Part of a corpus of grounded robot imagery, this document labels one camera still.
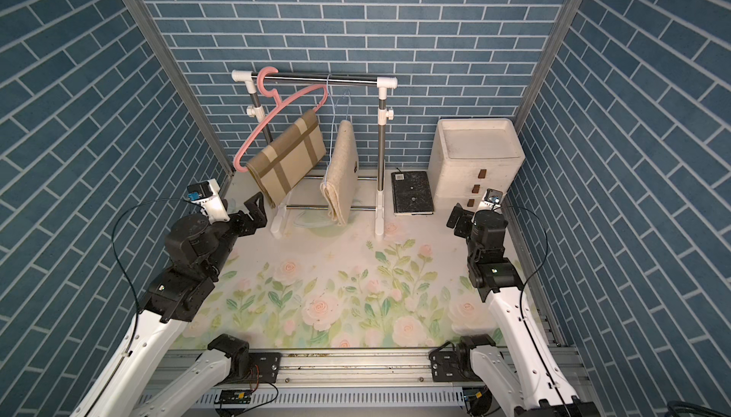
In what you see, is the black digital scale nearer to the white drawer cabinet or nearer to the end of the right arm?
the white drawer cabinet

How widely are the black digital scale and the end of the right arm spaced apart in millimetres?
343

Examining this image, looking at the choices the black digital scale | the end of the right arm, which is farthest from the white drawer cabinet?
the end of the right arm

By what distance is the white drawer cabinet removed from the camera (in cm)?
93

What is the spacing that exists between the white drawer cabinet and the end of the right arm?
0.83ft

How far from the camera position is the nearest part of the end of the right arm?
691 millimetres

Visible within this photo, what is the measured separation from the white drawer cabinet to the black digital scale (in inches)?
1.6

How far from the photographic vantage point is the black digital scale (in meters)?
1.07
